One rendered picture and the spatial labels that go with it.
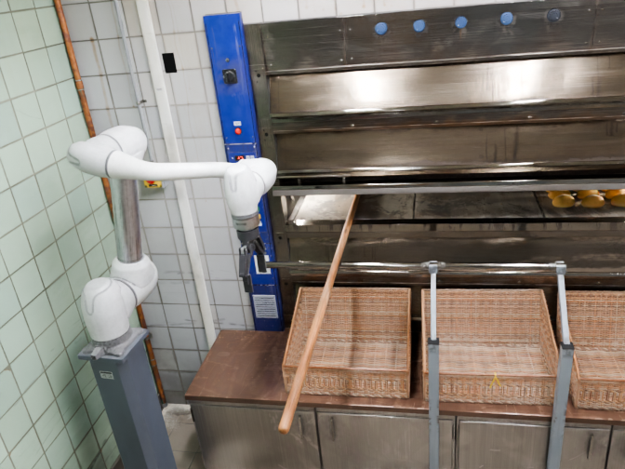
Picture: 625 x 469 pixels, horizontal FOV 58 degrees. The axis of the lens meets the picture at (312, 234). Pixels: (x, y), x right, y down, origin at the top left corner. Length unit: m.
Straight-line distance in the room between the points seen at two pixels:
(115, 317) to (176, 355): 1.12
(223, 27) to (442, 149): 1.05
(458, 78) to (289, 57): 0.71
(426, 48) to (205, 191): 1.21
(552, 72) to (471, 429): 1.49
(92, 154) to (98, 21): 0.89
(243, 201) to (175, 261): 1.28
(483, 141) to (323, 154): 0.69
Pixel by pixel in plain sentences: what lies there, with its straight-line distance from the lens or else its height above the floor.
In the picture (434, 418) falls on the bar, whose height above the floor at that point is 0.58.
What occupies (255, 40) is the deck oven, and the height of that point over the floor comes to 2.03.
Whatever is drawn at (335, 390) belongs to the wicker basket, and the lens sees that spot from 2.59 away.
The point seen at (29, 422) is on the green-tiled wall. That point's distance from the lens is 2.68.
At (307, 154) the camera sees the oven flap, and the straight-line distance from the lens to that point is 2.59.
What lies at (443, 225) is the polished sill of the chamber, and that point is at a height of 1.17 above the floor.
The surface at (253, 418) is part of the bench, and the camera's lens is 2.74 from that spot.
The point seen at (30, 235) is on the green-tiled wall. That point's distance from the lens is 2.58.
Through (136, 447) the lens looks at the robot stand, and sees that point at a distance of 2.69.
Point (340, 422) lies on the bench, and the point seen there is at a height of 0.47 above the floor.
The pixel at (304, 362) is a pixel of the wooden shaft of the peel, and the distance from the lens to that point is 1.78.
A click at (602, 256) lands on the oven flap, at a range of 2.83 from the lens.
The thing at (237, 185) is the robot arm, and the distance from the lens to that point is 1.80.
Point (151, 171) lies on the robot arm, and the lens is 1.98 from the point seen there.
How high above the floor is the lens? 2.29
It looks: 25 degrees down
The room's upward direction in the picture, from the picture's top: 6 degrees counter-clockwise
